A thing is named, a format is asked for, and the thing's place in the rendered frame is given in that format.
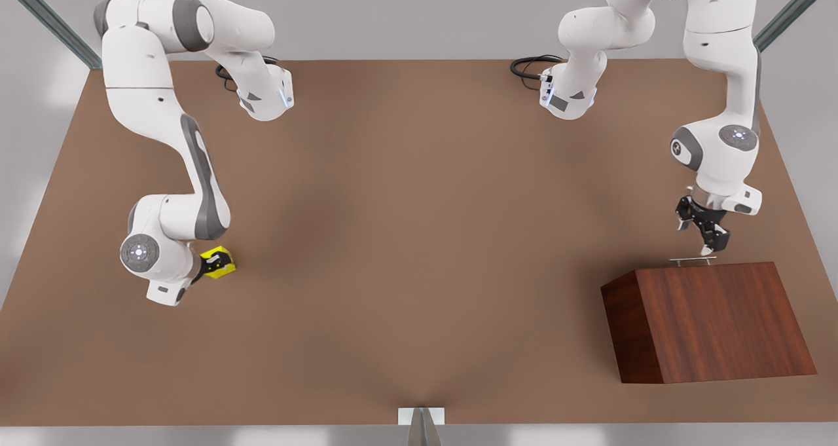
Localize yellow square block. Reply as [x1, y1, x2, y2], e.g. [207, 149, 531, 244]
[200, 246, 237, 279]

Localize dark wooden drawer cabinet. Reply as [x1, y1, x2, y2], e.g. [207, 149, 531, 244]
[600, 261, 818, 385]

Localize black cable loop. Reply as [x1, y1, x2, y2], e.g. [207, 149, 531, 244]
[510, 55, 568, 92]
[215, 56, 280, 94]

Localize silver frame post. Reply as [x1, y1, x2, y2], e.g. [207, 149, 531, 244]
[407, 407, 441, 446]
[0, 0, 103, 71]
[753, 0, 838, 53]

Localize white post foot plate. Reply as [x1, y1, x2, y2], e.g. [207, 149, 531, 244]
[398, 407, 446, 426]

